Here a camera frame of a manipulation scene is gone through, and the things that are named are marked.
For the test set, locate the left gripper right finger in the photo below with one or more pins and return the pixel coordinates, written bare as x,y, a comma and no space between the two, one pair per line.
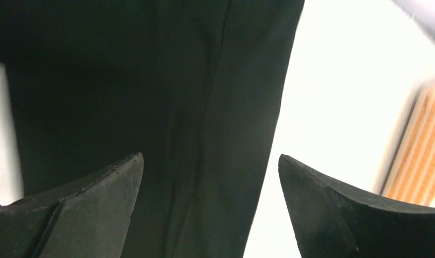
331,218

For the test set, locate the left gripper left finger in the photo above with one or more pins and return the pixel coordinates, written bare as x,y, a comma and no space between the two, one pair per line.
88,217

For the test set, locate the black t-shirt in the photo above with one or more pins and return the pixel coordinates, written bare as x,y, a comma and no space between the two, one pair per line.
195,86

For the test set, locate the orange cloth in basket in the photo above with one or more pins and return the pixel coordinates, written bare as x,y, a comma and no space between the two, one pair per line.
424,153

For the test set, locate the white plastic basket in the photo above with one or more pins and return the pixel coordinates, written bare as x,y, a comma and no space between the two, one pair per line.
420,149

